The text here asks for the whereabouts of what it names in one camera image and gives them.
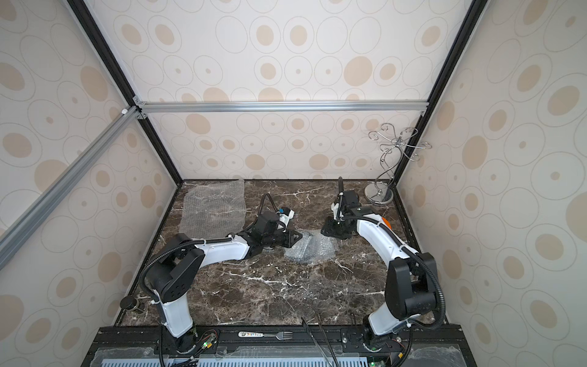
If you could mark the chrome wire mug tree stand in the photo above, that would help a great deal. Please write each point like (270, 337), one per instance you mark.
(395, 146)

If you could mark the black frame post back right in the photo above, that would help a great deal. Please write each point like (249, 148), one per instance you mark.
(472, 17)

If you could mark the black base platform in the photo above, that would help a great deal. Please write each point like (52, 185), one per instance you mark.
(313, 346)

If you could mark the aluminium rail left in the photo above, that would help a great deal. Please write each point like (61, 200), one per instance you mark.
(26, 225)

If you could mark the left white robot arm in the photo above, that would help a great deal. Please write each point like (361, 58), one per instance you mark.
(169, 274)

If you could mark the fork with patterned handle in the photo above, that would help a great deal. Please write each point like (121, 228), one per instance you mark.
(281, 336)

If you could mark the aluminium rail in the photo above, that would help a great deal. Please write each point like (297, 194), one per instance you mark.
(283, 107)
(26, 225)

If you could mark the bubble wrap sheet around orange plate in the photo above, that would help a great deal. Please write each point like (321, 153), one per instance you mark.
(214, 210)

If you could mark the orange dinner plate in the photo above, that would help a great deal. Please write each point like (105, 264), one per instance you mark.
(386, 222)

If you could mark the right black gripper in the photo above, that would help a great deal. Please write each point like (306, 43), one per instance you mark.
(338, 227)

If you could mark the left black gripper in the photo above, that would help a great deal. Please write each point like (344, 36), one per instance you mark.
(290, 241)

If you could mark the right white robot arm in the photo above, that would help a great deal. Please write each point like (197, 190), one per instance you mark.
(413, 293)

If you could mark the black frame post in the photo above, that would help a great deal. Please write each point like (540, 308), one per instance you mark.
(82, 14)
(472, 17)

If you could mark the black round knob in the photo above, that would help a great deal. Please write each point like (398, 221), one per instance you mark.
(131, 304)

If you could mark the black frame post back left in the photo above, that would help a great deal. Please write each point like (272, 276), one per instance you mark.
(82, 14)

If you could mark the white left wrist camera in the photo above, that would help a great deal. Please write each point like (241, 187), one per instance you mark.
(285, 215)

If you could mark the aluminium rail back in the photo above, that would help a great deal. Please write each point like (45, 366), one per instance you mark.
(283, 107)

